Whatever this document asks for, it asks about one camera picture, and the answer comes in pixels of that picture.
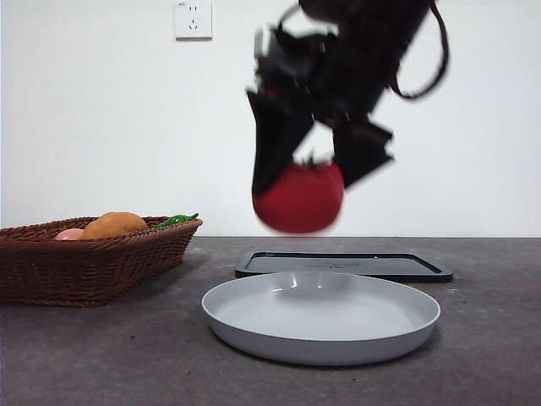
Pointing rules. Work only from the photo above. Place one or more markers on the brown wicker basket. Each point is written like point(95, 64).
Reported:
point(84, 270)

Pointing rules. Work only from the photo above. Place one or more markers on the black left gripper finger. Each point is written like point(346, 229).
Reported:
point(274, 139)
point(359, 162)

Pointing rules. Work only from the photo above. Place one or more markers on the green pepper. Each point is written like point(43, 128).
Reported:
point(177, 220)

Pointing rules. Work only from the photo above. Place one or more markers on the white wall socket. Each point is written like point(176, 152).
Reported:
point(194, 21)

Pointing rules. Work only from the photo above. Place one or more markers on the grey round plate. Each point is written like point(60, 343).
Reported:
point(321, 313)

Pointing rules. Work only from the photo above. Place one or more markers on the red tomato with green stem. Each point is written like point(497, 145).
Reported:
point(302, 203)

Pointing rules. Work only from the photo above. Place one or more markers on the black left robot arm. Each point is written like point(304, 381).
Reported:
point(363, 55)

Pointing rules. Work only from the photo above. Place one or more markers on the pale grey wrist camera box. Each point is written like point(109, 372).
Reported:
point(263, 42)

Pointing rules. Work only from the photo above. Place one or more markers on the orange-brown potato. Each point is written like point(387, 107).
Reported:
point(114, 224)

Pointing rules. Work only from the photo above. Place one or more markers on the black rectangular tray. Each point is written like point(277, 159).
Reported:
point(380, 264)

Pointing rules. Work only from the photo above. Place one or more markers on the pale pink round food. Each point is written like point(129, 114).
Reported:
point(71, 234)

